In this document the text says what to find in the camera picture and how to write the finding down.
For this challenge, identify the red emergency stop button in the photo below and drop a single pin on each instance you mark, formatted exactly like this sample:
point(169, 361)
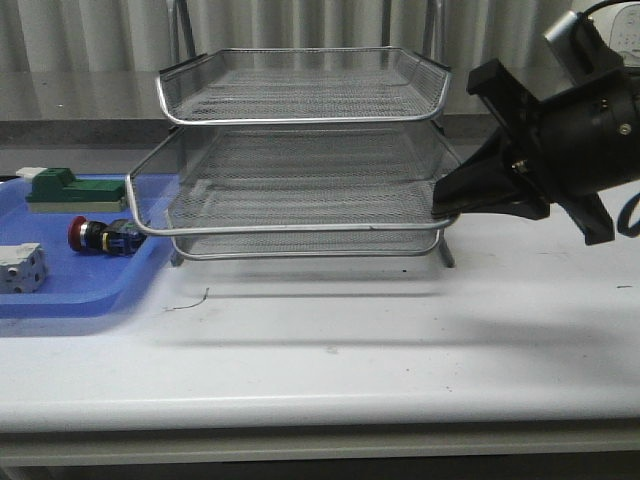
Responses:
point(121, 237)

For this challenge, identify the green terminal block component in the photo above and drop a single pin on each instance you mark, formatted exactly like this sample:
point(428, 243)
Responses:
point(59, 190)

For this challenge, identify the white grey connector block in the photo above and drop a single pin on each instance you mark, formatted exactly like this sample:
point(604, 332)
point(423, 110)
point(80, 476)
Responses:
point(23, 268)

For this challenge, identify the silver rack frame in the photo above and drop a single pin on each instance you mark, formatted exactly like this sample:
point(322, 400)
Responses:
point(183, 48)

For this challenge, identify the blue plastic tray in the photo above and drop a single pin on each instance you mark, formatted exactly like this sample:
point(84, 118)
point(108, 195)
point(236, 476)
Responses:
point(76, 284)

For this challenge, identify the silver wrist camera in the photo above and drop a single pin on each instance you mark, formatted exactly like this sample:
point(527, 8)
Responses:
point(561, 38)

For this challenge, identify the grey back counter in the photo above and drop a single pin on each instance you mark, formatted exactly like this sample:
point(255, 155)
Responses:
point(106, 122)

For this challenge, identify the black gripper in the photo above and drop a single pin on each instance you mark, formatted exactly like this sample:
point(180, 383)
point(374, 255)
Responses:
point(565, 150)

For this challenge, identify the white appliance on counter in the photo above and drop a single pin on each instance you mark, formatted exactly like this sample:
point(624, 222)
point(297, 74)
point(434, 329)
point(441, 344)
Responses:
point(618, 25)

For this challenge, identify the silver mesh tray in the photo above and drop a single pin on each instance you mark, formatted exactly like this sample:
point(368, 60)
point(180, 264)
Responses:
point(290, 178)
point(303, 86)
point(305, 245)

